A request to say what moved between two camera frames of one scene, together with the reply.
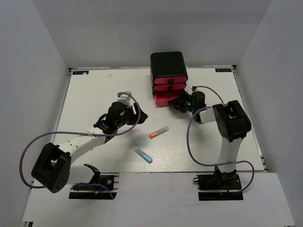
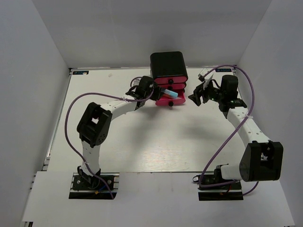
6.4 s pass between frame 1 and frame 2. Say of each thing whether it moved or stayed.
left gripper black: moved
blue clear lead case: moved
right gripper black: moved
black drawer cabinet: stayed
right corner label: stayed
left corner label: stayed
